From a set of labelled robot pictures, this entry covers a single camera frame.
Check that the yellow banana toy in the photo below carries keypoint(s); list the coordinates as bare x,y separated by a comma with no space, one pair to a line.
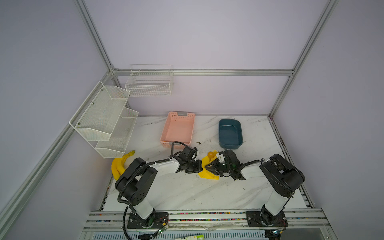
117,166

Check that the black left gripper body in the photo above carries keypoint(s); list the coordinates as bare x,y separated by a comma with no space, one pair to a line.
193,167

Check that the white mesh shelf upper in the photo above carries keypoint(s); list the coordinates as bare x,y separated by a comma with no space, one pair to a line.
96,119

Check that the white mesh shelf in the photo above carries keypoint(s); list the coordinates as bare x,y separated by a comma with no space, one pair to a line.
118,142
96,119

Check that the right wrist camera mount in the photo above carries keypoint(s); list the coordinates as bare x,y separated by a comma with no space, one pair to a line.
220,157

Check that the white wire wall basket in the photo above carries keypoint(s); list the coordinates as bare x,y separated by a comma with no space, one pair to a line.
150,80

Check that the teal oval plastic tub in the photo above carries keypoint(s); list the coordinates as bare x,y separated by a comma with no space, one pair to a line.
230,134

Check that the white mesh shelf lower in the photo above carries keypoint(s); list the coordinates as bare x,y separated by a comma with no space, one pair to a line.
118,142

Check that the yellow paper napkin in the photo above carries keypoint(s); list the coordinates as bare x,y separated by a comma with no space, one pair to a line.
205,174

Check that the pink perforated plastic basket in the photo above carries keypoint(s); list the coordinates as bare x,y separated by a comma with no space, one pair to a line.
179,127

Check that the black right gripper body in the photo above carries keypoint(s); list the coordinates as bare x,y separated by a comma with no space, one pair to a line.
221,168

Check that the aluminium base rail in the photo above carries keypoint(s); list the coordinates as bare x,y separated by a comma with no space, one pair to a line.
209,220

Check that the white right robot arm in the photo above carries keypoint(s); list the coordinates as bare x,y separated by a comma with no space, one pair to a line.
284,177

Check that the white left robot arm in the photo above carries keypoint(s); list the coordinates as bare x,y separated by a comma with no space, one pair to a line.
135,183

